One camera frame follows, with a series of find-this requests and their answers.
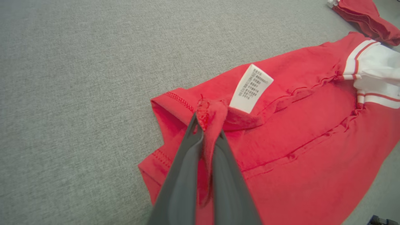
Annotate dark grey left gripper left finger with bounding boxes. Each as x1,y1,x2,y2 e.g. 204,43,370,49
147,112,205,225

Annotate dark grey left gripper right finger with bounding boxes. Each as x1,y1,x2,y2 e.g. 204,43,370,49
212,130,263,225

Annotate red shorts with white waistband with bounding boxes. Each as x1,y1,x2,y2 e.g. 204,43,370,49
327,0,400,47

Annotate red jersey with black lettering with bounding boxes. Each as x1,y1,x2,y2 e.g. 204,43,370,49
138,31,400,225

